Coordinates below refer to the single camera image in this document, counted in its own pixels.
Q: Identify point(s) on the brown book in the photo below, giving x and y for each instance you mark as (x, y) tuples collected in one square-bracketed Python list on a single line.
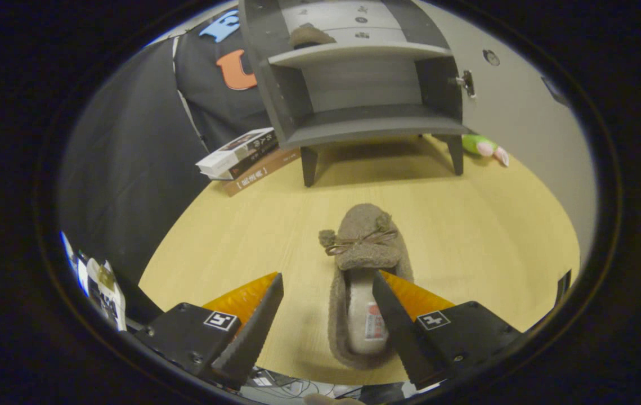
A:
[(264, 171)]

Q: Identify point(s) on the white book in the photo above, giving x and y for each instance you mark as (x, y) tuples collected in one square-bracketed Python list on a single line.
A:
[(230, 152)]

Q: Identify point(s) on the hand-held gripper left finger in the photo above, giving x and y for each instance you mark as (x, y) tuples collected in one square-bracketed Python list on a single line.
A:
[(252, 337)]

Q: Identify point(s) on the black backdrop cloth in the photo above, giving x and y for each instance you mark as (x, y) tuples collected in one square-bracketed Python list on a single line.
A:
[(129, 169)]

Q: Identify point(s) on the dark book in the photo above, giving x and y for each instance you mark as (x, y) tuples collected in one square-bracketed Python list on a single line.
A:
[(255, 159)]

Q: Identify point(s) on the grey shoe cabinet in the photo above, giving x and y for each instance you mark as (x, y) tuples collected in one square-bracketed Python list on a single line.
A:
[(365, 118)]

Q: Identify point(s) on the green and pink plush toy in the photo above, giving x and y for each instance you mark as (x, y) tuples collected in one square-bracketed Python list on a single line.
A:
[(480, 145)]

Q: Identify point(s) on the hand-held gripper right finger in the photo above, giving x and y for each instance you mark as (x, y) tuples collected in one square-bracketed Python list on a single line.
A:
[(399, 332)]

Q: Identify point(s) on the brown fuzzy slipper shoe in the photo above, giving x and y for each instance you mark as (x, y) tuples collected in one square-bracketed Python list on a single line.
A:
[(310, 36), (365, 242)]

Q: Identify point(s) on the beige shoe cabinet door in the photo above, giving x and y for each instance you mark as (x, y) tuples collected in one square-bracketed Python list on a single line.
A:
[(523, 124)]

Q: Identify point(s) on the white printed packet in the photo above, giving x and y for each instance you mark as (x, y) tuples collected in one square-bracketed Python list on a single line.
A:
[(103, 287)]

